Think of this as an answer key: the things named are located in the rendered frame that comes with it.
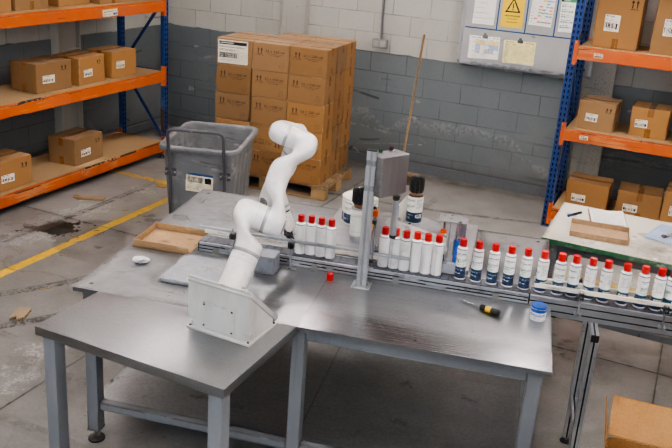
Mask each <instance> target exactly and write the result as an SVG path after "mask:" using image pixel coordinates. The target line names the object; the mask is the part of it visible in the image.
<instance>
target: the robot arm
mask: <svg viewBox="0 0 672 448"><path fill-rule="evenodd" d="M268 134H269V137H270V139H271V140H272V141H273V142H275V143H277V144H279V145H282V146H284V148H283V151H282V154H281V157H279V158H277V159H275V160H274V161H273V163H272V164H271V166H270V168H269V171H268V173H267V176H266V180H265V183H264V185H263V187H262V190H261V193H260V197H259V202H260V203H259V202H257V201H254V200H251V199H241V200H240V201H238V202H237V203H236V205H235V206H234V209H233V218H234V222H235V226H236V230H237V238H236V242H235V244H234V247H233V249H232V252H231V254H230V256H229V259H228V261H227V263H226V265H225V268H224V270H223V272H222V275H221V277H220V279H219V282H218V283H222V284H225V285H229V286H232V287H235V288H239V289H242V290H246V291H248V290H247V287H248V284H249V282H250V279H251V277H252V275H253V272H254V270H255V267H256V265H257V263H258V260H259V258H260V255H261V253H262V245H261V244H260V243H259V242H258V241H257V240H256V239H255V238H254V237H253V236H252V235H251V233H250V231H249V230H250V229H252V230H254V231H257V232H260V233H262V234H264V235H267V236H270V237H277V236H279V235H281V234H282V233H284V236H286V238H288V239H290V238H293V239H294V236H293V231H292V230H293V229H294V227H295V222H294V220H293V217H292V214H291V212H290V205H289V202H288V198H287V195H286V188H287V185H288V182H289V180H290V178H291V177H292V175H293V174H294V172H295V170H296V167H297V165H299V164H300V163H302V162H304V161H306V160H308V159H309V158H311V157H312V156H313V155H314V154H315V153H316V151H317V148H318V141H317V138H316V137H315V136H314V135H313V134H311V133H309V132H307V129H306V127H305V126H304V125H303V124H298V123H293V122H289V121H284V120H279V121H276V122H274V123H273V124H271V126H270V128H269V132H268ZM271 206H272V207H271Z"/></svg>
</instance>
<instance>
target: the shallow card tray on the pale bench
mask: <svg viewBox="0 0 672 448"><path fill-rule="evenodd" d="M629 232H630V228H629V227H623V226H617V225H612V224H605V223H599V222H593V221H587V220H582V219H576V218H572V220H571V226H570V232H569V236H574V237H579V238H585V239H591V240H596V241H602V242H607V243H613V244H619V245H624V246H628V245H629V242H630V237H629Z"/></svg>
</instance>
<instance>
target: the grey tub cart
mask: <svg viewBox="0 0 672 448"><path fill-rule="evenodd" d="M171 131H174V132H172V133H171V134H170V132H171ZM169 134H170V135H169ZM257 134H258V129H257V128H256V127H252V126H245V125H234V124H223V123H212V122H202V121H189V122H185V123H184V124H182V125H181V126H180V127H179V128H175V127H172V128H169V129H168V130H167V131H166V138H165V139H163V140H162V141H161V142H160V143H159V148H160V149H162V150H164V156H165V175H166V180H167V193H168V206H169V214H170V213H172V212H173V211H174V210H176V209H177V208H179V207H180V206H181V205H183V204H184V203H185V202H187V201H188V200H189V199H191V198H192V197H193V196H195V195H196V194H197V193H199V192H200V191H201V190H203V189H205V190H212V191H219V192H226V193H233V194H240V195H246V196H247V194H248V185H249V175H250V165H251V156H252V146H253V139H254V138H255V136H256V135H257Z"/></svg>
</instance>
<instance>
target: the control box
mask: <svg viewBox="0 0 672 448"><path fill-rule="evenodd" d="M408 163H409V153H406V152H403V151H400V150H397V149H394V152H389V151H388V150H387V151H383V154H378V155H377V160H376V171H375V183H374V191H373V192H374V194H373V196H375V197H377V198H384V197H389V196H393V195H397V194H401V193H405V192H406V183H407V173H408Z"/></svg>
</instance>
